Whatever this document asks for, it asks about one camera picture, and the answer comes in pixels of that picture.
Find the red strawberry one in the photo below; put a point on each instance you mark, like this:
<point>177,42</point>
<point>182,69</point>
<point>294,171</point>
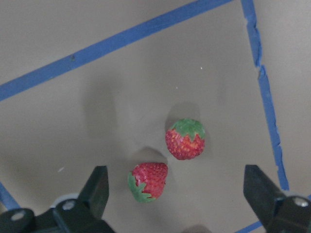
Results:
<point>185,139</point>

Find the red strawberry three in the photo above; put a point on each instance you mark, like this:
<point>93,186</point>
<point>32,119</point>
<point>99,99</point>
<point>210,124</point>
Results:
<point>147,181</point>

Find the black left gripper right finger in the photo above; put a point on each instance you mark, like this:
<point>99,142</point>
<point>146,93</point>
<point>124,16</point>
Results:
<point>278,211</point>

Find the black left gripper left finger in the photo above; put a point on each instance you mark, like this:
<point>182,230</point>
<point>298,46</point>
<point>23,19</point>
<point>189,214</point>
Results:
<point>80,215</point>

